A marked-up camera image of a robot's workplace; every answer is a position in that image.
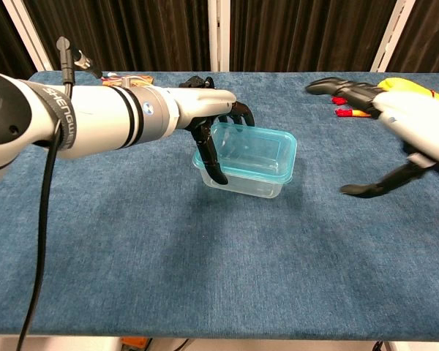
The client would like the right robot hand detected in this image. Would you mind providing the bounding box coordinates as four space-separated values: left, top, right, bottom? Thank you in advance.
305 77 439 200

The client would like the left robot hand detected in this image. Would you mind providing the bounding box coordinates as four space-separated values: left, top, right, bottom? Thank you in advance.
174 88 257 186

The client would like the clear plastic container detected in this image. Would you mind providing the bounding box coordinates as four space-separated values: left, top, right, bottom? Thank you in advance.
192 122 298 184
199 126 293 200

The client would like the yellow rubber chicken toy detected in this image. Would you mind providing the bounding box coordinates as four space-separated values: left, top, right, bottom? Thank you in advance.
331 77 439 118

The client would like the orange sauce pouch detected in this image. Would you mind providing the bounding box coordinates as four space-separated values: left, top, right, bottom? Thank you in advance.
101 72 155 88

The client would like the black pleated curtain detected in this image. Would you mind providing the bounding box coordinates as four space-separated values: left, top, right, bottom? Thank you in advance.
0 0 439 74

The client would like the blue table mat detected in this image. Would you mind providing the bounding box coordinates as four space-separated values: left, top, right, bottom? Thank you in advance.
0 71 439 339

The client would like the black strap buckle gadget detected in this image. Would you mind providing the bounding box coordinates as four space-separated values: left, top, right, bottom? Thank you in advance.
179 75 217 91

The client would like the white metal frame post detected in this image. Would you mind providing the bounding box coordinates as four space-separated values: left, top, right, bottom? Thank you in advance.
208 0 230 72
371 0 416 72
1 0 54 72

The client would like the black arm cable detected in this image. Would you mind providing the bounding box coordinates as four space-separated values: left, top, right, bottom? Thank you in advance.
16 36 96 351

